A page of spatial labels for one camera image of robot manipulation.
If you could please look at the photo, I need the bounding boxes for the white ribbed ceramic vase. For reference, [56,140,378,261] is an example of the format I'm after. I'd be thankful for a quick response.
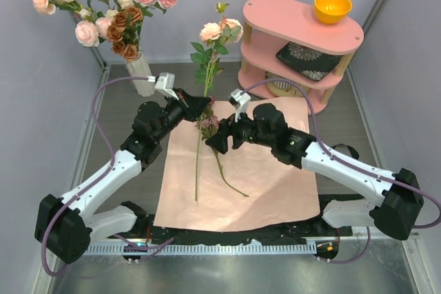
[126,53,156,98]

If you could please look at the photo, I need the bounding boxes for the white perforated cable duct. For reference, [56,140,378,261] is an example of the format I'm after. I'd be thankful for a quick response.
[84,240,316,257]

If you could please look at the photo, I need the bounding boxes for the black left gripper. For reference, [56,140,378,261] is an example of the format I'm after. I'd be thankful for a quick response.
[154,88,210,143]

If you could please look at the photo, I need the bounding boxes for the pink wrapping paper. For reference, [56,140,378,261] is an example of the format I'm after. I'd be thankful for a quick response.
[152,96,321,233]

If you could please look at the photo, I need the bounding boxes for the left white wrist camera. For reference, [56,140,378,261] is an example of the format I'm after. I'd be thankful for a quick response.
[147,73,178,99]

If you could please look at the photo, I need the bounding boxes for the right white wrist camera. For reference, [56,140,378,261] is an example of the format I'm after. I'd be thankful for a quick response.
[229,89,251,123]

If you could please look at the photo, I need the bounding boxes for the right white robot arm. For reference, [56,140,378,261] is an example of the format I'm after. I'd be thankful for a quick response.
[205,103,424,241]

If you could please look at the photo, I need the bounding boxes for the pink three-tier shelf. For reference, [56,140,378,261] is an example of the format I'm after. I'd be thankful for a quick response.
[238,0,364,114]

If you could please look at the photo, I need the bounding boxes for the aluminium frame rail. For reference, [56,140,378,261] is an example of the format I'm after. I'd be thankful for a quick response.
[43,213,423,243]

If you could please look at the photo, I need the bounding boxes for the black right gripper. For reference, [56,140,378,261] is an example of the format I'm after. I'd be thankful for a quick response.
[206,105,275,154]

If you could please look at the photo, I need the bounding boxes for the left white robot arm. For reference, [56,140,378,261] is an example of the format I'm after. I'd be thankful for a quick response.
[34,89,212,264]

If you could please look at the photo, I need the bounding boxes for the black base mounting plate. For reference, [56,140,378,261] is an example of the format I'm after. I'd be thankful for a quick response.
[127,214,353,246]

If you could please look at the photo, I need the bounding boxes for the striped ceramic bowl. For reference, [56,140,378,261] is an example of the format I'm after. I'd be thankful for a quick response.
[265,71,311,98]

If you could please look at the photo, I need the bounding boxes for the black floral square plate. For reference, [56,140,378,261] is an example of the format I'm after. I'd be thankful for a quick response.
[276,42,342,82]

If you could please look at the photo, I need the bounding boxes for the peach rose flower stem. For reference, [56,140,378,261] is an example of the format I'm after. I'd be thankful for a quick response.
[190,2,243,200]

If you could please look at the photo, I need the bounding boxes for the mauve flower stem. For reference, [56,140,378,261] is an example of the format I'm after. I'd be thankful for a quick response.
[195,104,249,198]

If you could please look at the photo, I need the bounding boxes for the light pink peony stem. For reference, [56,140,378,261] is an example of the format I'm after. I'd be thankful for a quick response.
[75,17,112,48]

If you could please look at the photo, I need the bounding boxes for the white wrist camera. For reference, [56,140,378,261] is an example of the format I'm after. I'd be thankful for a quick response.
[147,73,178,99]
[229,89,251,123]

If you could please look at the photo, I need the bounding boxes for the black ribbon with gold lettering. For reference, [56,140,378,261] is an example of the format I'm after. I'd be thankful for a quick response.
[332,143,360,160]

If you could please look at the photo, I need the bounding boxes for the brown rose flower stem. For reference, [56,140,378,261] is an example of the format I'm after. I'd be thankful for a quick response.
[106,6,143,63]

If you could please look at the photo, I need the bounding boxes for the orange plastic bowl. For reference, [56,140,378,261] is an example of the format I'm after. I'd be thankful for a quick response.
[314,0,352,25]

